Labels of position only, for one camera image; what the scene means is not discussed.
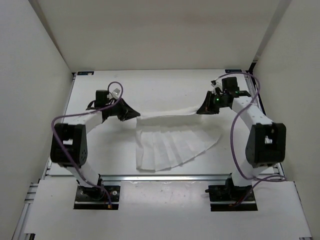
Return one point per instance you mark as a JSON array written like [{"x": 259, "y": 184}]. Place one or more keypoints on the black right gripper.
[{"x": 207, "y": 107}]

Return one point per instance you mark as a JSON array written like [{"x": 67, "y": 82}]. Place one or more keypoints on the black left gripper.
[{"x": 126, "y": 112}]

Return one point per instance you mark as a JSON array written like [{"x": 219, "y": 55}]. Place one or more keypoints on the white fabric skirt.
[{"x": 168, "y": 139}]

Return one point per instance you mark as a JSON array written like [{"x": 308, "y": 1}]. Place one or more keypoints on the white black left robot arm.
[{"x": 69, "y": 148}]

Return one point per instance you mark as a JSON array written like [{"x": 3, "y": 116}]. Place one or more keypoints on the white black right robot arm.
[{"x": 242, "y": 176}]

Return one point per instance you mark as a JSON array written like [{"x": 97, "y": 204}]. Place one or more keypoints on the blue label sticker right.
[{"x": 231, "y": 71}]

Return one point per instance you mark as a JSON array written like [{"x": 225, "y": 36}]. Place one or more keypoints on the blue label sticker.
[
  {"x": 231, "y": 71},
  {"x": 85, "y": 73}
]

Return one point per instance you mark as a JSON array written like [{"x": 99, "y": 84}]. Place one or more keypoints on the blue label sticker left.
[{"x": 85, "y": 73}]

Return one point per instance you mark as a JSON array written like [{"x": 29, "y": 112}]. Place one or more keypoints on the white front cover board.
[{"x": 166, "y": 211}]

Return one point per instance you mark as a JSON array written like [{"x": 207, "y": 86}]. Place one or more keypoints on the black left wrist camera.
[{"x": 104, "y": 98}]

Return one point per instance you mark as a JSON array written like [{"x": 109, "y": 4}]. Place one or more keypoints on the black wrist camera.
[
  {"x": 104, "y": 98},
  {"x": 228, "y": 86}
]

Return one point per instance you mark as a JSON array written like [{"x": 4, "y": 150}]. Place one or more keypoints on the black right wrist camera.
[{"x": 228, "y": 86}]

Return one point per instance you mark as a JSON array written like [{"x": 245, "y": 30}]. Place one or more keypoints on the aluminium right frame rail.
[{"x": 266, "y": 144}]

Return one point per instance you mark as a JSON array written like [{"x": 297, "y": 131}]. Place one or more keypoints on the aluminium table edge rail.
[{"x": 179, "y": 177}]

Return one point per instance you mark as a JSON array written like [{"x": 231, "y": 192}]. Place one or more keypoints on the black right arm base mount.
[{"x": 225, "y": 198}]

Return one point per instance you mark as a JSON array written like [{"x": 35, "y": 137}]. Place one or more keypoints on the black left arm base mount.
[{"x": 97, "y": 200}]

